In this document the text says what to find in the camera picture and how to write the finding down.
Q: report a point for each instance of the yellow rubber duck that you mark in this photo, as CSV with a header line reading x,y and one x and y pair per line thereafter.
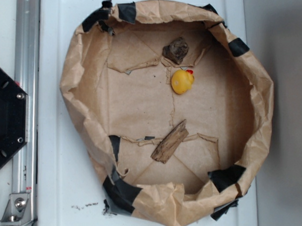
x,y
182,81

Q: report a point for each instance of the light brown wood piece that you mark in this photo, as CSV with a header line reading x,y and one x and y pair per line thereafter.
x,y
170,143

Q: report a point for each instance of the dark brown rock chunk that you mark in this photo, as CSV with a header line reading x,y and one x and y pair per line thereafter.
x,y
176,50

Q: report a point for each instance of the brown paper bag enclosure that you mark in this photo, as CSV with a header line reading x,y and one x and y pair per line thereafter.
x,y
116,85

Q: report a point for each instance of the aluminium extrusion rail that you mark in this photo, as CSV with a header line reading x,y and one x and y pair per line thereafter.
x,y
25,164

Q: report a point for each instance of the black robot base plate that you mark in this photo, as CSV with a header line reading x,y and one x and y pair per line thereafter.
x,y
13,118

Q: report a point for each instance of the metal corner bracket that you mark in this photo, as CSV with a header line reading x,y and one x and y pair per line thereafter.
x,y
18,211

